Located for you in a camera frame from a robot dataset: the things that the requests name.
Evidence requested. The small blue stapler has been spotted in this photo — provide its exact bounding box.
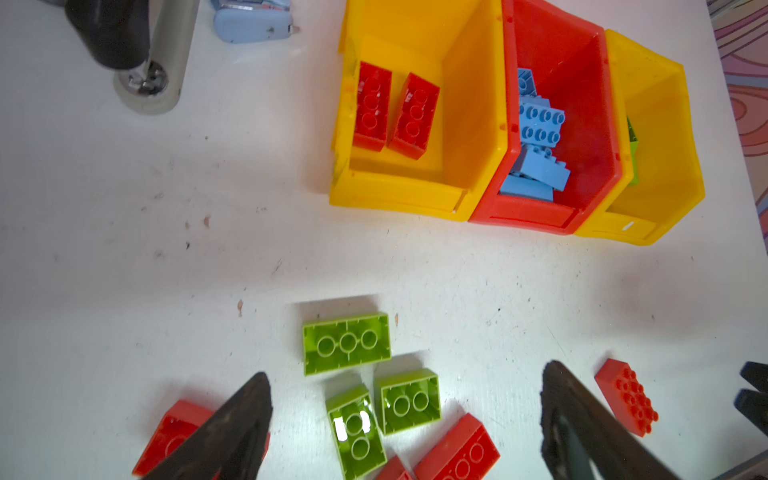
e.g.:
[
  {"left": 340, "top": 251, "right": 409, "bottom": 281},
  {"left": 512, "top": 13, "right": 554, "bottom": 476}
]
[{"left": 211, "top": 0, "right": 295, "bottom": 44}]

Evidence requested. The red long brick bottom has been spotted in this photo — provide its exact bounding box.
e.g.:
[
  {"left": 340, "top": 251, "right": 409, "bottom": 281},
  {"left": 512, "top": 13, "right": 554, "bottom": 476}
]
[{"left": 375, "top": 456, "right": 414, "bottom": 480}]

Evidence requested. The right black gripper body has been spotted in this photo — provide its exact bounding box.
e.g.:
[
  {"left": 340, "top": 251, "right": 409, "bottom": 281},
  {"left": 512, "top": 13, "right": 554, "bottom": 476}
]
[{"left": 734, "top": 361, "right": 768, "bottom": 436}]

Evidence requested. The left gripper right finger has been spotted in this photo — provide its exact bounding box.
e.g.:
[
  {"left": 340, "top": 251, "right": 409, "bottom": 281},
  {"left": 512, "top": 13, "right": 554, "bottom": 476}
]
[{"left": 541, "top": 360, "right": 676, "bottom": 479}]

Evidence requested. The yellow bin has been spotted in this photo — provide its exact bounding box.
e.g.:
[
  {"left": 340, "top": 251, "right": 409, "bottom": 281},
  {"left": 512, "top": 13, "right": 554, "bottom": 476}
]
[
  {"left": 329, "top": 1, "right": 509, "bottom": 222},
  {"left": 576, "top": 30, "right": 706, "bottom": 246}
]

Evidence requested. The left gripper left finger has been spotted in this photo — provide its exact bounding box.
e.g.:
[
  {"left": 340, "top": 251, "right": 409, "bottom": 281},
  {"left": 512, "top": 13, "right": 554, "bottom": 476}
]
[{"left": 145, "top": 372, "right": 273, "bottom": 480}]

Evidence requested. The red studded brick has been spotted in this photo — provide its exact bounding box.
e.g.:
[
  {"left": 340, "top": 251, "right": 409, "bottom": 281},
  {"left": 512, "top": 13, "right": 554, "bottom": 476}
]
[{"left": 595, "top": 358, "right": 659, "bottom": 437}]

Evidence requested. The grey stapler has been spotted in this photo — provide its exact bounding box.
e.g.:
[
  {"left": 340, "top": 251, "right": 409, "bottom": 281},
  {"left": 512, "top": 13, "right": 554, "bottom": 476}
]
[{"left": 114, "top": 0, "right": 200, "bottom": 115}]

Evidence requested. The green long brick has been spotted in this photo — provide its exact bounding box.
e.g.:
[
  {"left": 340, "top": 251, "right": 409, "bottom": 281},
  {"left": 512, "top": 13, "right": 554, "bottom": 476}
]
[{"left": 302, "top": 312, "right": 392, "bottom": 376}]

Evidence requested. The green brick square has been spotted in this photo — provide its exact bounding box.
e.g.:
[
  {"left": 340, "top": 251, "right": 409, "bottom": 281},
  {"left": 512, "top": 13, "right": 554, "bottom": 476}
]
[{"left": 374, "top": 368, "right": 442, "bottom": 436}]

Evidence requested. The left yellow bin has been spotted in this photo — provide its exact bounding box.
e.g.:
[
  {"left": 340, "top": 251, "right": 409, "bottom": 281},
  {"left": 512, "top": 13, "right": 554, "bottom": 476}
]
[{"left": 329, "top": 1, "right": 509, "bottom": 222}]

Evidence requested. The blue brick bottom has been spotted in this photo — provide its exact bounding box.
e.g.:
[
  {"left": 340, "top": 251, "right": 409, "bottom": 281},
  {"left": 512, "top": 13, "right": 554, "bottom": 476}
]
[{"left": 511, "top": 144, "right": 571, "bottom": 192}]

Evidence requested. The blue brick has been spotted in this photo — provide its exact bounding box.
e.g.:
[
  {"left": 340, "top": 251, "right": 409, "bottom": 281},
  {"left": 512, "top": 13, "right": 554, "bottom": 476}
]
[
  {"left": 519, "top": 96, "right": 566, "bottom": 148},
  {"left": 517, "top": 68, "right": 537, "bottom": 97},
  {"left": 511, "top": 144, "right": 571, "bottom": 192},
  {"left": 499, "top": 175, "right": 554, "bottom": 202}
]

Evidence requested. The right yellow bin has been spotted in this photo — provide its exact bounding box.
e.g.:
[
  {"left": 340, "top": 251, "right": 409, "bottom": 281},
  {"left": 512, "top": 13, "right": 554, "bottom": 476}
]
[{"left": 576, "top": 30, "right": 706, "bottom": 246}]

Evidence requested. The red middle bin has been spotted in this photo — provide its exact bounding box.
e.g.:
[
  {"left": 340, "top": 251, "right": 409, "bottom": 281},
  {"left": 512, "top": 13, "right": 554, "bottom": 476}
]
[{"left": 467, "top": 0, "right": 625, "bottom": 236}]

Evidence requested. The red long brick diagonal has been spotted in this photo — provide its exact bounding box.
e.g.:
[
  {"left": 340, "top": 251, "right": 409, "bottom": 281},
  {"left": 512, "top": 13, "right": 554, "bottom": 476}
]
[{"left": 414, "top": 413, "right": 500, "bottom": 480}]

